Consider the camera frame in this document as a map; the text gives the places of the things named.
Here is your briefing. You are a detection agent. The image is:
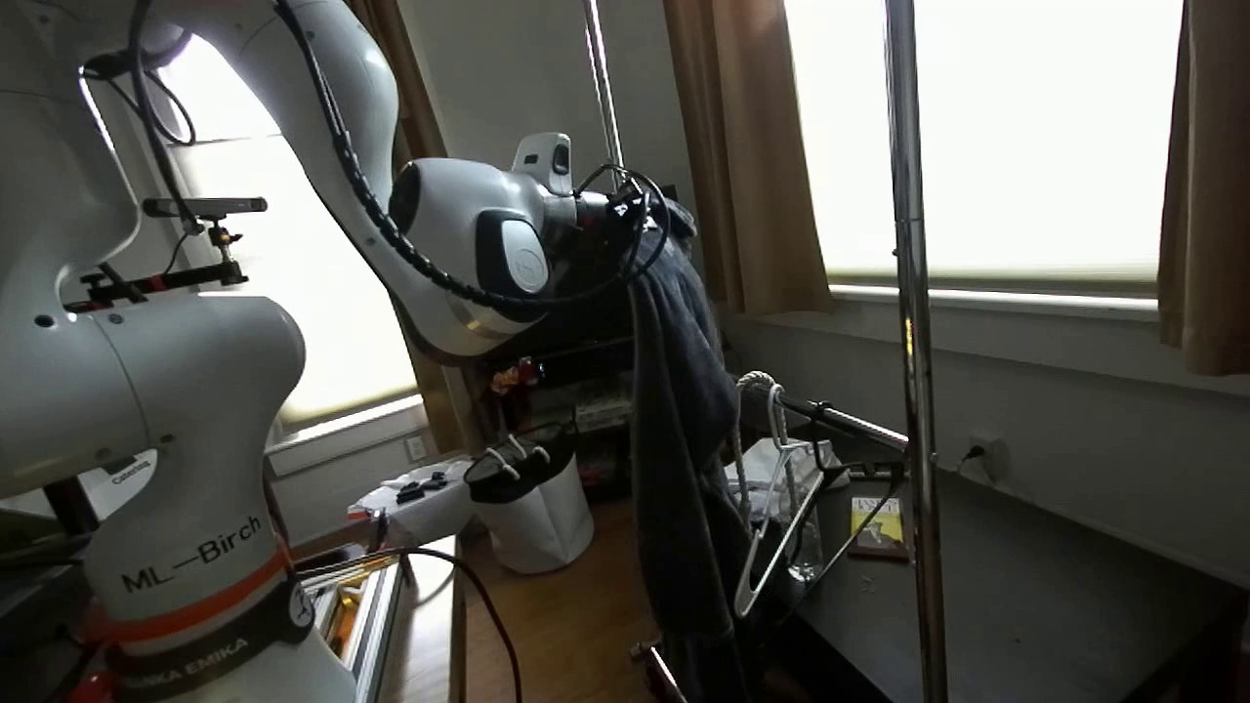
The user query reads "bright window with blind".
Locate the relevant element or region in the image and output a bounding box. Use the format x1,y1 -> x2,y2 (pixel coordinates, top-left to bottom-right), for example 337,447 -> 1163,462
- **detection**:
777,0 -> 1190,296
74,29 -> 422,426

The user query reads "thick chrome rack pole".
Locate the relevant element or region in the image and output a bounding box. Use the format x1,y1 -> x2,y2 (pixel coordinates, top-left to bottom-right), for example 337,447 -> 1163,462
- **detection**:
880,0 -> 953,703

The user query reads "yellow book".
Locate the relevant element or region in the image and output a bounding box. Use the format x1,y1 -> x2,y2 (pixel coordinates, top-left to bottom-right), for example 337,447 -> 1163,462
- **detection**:
842,485 -> 913,563

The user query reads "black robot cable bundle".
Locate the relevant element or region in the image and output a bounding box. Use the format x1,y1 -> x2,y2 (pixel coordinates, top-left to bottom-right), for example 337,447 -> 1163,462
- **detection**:
273,0 -> 657,313

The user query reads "dark grey robe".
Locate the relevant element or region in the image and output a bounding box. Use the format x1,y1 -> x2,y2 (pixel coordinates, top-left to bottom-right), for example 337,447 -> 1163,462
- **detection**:
622,192 -> 750,703

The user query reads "white game controller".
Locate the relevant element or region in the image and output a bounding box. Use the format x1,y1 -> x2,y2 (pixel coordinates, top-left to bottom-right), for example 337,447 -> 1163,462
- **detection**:
347,454 -> 479,551

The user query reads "white plastic hanger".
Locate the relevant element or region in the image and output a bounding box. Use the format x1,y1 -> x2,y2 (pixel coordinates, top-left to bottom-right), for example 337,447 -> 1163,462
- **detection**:
725,365 -> 838,626

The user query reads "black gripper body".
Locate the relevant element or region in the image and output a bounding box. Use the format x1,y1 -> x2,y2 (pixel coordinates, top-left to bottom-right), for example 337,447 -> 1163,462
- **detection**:
566,182 -> 661,290

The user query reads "black camera on stand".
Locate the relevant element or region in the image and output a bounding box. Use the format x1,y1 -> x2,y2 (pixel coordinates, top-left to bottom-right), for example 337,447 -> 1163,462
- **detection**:
61,192 -> 273,316

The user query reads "white trash bin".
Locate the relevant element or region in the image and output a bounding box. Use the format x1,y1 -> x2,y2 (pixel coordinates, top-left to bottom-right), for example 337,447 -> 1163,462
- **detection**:
463,434 -> 601,579

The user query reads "small red object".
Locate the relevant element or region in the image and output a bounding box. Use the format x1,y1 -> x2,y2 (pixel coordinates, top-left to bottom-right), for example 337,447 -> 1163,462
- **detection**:
487,354 -> 545,402

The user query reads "white wall outlet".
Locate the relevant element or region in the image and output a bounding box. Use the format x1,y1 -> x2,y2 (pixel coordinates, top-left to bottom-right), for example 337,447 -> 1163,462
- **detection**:
959,429 -> 1015,485

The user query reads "brown curtain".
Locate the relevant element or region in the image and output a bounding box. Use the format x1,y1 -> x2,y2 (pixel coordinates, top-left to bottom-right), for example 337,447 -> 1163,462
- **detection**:
661,0 -> 836,316
1156,0 -> 1250,383
345,0 -> 499,454

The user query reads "black floor cable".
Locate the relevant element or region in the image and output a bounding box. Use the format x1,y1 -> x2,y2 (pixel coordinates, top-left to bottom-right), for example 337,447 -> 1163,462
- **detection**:
387,541 -> 527,703

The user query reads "chrome rack base bar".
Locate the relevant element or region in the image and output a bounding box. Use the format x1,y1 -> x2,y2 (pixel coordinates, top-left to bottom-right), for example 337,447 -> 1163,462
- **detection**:
637,640 -> 693,703

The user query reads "clear plastic bag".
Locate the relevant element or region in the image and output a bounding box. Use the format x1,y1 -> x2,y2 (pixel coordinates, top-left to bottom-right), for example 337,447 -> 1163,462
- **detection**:
720,434 -> 851,524

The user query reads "black desk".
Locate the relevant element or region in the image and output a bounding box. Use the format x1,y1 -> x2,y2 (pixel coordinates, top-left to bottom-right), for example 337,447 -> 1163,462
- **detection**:
764,463 -> 1250,703

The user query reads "chrome horizontal rack rod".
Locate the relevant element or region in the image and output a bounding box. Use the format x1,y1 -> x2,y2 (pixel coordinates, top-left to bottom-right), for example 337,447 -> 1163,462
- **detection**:
777,395 -> 913,462

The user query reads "black wire hanger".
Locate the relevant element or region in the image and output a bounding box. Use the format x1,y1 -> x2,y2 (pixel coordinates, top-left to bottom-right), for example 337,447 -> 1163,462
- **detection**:
797,441 -> 913,584

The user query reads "thin chrome rack pole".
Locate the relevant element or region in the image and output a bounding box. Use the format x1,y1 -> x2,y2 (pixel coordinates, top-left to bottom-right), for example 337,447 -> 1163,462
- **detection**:
578,0 -> 631,178

